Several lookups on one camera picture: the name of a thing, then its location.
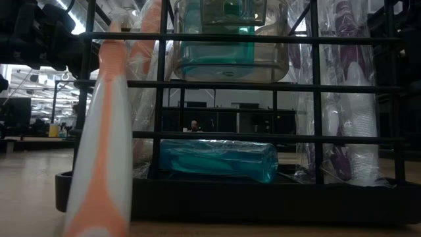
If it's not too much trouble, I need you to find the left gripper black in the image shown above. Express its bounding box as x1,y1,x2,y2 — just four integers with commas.
31,3,101,80

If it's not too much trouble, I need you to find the orange white toothbrush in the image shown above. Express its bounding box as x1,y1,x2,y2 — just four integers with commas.
126,0,175,180
62,8,134,237

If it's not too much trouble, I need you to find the purple white toothbrush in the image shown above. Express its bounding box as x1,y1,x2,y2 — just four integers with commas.
285,0,319,184
318,0,389,188

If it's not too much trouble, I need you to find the black monitor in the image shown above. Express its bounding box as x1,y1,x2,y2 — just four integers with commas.
0,97,32,129

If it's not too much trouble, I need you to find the dark workbench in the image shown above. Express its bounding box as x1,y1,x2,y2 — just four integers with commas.
0,136,76,149

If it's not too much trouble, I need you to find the person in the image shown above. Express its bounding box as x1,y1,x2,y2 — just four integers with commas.
187,118,205,133

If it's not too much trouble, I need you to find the clear plastic cup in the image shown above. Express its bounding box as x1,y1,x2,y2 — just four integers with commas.
171,0,290,84

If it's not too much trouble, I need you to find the black wire toothbrush rack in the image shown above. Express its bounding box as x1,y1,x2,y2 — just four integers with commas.
54,0,421,226

